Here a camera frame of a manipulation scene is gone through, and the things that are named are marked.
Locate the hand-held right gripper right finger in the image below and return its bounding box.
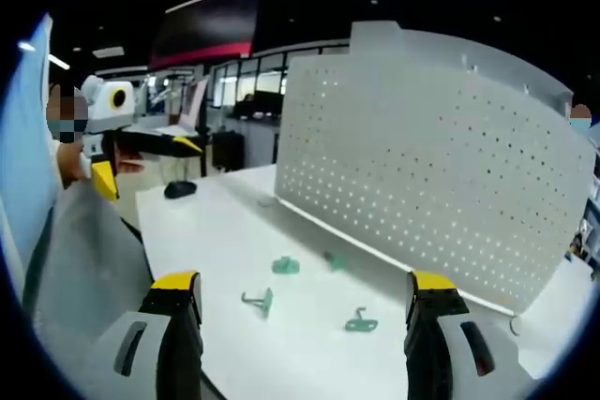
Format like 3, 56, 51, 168
403, 268, 522, 400

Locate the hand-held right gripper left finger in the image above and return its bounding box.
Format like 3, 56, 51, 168
93, 270, 205, 400

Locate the green hook assembly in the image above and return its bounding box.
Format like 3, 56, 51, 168
272, 255, 301, 276
323, 250, 351, 273
240, 287, 275, 319
344, 306, 379, 333

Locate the white perforated mounting plate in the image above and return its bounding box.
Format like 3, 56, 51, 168
273, 20, 597, 318

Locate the white panel behind plate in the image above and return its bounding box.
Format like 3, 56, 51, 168
350, 20, 576, 113

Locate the person's left hand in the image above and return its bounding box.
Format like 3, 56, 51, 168
115, 148, 144, 174

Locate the black stand pole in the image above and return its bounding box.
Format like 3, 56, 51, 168
195, 75, 211, 177

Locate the black computer mouse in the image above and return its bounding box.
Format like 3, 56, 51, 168
163, 180, 196, 200

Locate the pink board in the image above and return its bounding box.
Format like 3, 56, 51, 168
176, 78, 209, 134

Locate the black bin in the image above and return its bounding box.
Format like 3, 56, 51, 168
211, 129, 246, 170

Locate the blue partition screen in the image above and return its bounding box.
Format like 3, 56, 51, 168
0, 12, 58, 289

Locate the large dark display screen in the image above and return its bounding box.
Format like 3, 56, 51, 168
148, 0, 266, 71

